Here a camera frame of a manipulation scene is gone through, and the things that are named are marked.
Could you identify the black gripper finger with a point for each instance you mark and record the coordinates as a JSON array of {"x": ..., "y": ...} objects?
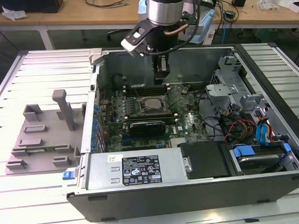
[{"x": 159, "y": 75}]

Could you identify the thin metal locking lever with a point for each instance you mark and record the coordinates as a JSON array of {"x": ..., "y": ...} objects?
[
  {"x": 175, "y": 101},
  {"x": 136, "y": 91}
]

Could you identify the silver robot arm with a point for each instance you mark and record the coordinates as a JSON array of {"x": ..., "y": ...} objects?
[{"x": 165, "y": 9}]

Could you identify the CPU socket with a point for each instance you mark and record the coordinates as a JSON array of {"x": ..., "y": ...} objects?
[{"x": 141, "y": 105}]

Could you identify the small brown board component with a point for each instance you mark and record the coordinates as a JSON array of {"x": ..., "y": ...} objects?
[{"x": 184, "y": 89}]

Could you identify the black round case component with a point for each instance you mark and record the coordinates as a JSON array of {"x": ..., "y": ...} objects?
[{"x": 118, "y": 80}]

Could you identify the green motherboard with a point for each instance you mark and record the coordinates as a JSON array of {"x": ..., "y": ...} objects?
[{"x": 187, "y": 115}]

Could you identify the black graphics card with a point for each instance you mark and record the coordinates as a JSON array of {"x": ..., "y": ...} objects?
[{"x": 146, "y": 129}]

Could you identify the silver metal disk bay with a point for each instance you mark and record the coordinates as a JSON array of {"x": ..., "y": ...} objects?
[{"x": 221, "y": 90}]

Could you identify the silver chipset heatsink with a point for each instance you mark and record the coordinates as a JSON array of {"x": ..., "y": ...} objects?
[{"x": 179, "y": 142}]

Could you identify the small black adapter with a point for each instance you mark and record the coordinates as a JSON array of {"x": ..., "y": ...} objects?
[{"x": 229, "y": 14}]

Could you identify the black plastic drive shroud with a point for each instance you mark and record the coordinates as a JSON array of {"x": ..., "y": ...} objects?
[{"x": 203, "y": 159}]

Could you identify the wooden desk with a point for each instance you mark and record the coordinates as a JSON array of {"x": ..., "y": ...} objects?
[{"x": 61, "y": 19}]

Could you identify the silver power supply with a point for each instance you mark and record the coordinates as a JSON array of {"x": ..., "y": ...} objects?
[{"x": 104, "y": 168}]

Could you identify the hard disk in blue carrier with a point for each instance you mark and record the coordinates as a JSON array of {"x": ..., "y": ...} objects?
[{"x": 243, "y": 151}]

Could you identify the clear plastic bag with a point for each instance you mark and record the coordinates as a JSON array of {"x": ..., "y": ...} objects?
[{"x": 268, "y": 0}]

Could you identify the grey plastic parts rack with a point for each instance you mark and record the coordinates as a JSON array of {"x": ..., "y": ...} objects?
[{"x": 53, "y": 136}]

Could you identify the open black PC case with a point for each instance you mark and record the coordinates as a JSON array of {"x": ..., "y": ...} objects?
[{"x": 168, "y": 198}]

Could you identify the white carton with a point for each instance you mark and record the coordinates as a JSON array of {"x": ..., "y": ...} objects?
[{"x": 285, "y": 2}]

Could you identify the blue case latch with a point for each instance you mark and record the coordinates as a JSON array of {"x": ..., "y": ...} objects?
[{"x": 68, "y": 175}]

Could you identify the crumpled white paper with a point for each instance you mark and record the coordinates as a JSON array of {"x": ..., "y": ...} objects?
[{"x": 13, "y": 13}]

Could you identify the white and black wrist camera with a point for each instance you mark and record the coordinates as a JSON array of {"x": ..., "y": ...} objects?
[{"x": 130, "y": 44}]

